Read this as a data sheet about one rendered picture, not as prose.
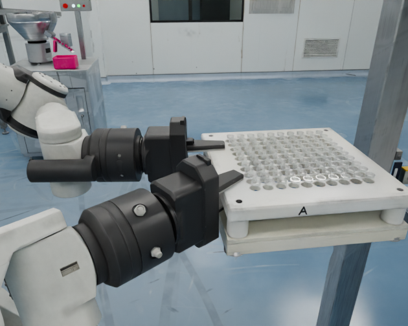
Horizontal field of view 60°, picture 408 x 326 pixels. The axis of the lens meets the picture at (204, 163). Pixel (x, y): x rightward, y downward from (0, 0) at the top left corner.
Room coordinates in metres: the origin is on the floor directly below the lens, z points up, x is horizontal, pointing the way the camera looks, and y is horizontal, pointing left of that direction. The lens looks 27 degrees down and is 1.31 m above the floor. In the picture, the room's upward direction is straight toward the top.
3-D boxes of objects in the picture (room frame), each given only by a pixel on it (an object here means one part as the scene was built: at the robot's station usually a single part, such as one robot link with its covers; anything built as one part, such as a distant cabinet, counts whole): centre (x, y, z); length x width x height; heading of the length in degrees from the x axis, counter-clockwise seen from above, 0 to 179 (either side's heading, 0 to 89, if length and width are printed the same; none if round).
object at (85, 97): (2.90, 1.22, 0.38); 0.63 x 0.57 x 0.76; 96
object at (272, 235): (0.48, -0.13, 1.02); 0.24 x 0.24 x 0.02; 8
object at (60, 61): (2.72, 1.04, 0.80); 0.16 x 0.12 x 0.09; 96
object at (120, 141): (0.52, 0.09, 1.06); 0.12 x 0.10 x 0.13; 90
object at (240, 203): (0.48, -0.13, 1.06); 0.25 x 0.24 x 0.02; 8
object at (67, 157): (0.51, 0.20, 1.05); 0.11 x 0.11 x 0.11; 0
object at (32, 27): (2.95, 1.27, 0.95); 0.49 x 0.36 x 0.37; 96
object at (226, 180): (0.40, -0.02, 1.08); 0.06 x 0.03 x 0.02; 130
